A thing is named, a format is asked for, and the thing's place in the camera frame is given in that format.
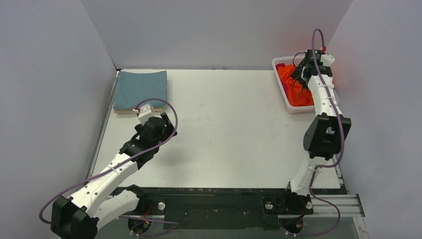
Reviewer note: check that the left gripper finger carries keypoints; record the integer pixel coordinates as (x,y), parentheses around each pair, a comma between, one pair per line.
(165,117)
(170,130)

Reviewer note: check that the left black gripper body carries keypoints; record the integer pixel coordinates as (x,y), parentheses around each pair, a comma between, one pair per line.
(165,127)

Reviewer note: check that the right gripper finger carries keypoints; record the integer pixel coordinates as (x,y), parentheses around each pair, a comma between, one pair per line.
(304,85)
(298,72)

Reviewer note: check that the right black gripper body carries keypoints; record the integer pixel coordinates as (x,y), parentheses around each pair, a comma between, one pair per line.
(302,70)

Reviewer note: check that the orange t shirt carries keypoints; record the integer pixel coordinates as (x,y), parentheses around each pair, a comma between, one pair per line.
(296,95)

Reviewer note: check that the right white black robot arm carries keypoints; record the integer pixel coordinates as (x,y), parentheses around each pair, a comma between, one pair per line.
(326,134)

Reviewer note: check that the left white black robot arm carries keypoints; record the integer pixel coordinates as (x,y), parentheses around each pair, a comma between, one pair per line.
(83,213)

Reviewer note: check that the white plastic basket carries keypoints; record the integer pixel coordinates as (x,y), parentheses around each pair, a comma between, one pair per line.
(290,105)

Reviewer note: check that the folded beige t shirt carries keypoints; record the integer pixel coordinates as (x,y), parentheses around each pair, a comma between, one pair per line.
(130,112)

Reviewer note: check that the folded blue t shirt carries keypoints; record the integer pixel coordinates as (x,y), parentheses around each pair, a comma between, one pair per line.
(132,88)

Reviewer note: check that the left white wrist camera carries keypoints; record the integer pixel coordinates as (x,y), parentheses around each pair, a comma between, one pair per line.
(145,112)

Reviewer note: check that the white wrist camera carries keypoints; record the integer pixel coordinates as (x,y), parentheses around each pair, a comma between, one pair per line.
(326,58)
(145,112)

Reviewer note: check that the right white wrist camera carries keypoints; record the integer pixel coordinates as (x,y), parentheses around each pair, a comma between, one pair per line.
(326,58)

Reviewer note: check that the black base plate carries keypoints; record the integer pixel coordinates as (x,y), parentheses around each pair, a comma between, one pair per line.
(219,208)

